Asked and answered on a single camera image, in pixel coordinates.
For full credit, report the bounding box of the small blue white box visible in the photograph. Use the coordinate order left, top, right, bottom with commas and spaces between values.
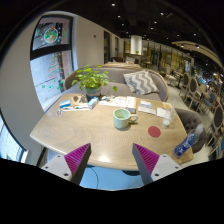
59, 99, 72, 109

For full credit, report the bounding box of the group of ceiling lights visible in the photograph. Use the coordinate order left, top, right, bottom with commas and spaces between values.
109, 2, 201, 48

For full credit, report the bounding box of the pale green mug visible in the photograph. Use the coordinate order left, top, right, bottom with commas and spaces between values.
112, 107, 139, 130

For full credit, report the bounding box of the grey white chevron pillow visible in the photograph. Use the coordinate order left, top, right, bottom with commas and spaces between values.
123, 70, 159, 96

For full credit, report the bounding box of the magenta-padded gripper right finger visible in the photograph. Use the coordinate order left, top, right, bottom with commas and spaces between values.
132, 143, 183, 186

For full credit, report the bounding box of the green potted plant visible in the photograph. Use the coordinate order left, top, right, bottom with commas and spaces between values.
71, 64, 118, 98

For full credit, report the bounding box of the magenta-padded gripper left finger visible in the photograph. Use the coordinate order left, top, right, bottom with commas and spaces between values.
41, 143, 92, 185

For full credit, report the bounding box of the grey tufted armchair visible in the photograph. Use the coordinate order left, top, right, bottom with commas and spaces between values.
174, 107, 208, 154

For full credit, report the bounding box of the flat round red coaster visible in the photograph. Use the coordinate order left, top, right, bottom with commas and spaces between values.
147, 125, 162, 138

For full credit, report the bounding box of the group of dining chairs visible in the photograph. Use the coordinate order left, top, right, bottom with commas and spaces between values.
164, 63, 224, 158

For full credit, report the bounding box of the blue white tissue pack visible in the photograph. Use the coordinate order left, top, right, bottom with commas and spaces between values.
87, 97, 100, 110

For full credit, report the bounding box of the grey curved sofa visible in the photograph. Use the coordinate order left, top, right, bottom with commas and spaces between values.
63, 66, 170, 103

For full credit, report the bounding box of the white booklet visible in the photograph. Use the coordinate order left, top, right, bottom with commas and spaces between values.
99, 95, 138, 114

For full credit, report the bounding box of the white paper napkin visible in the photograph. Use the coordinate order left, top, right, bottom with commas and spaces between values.
156, 107, 172, 119

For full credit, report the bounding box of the clear blue-label water bottle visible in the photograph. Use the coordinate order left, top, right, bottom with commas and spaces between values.
173, 123, 204, 159

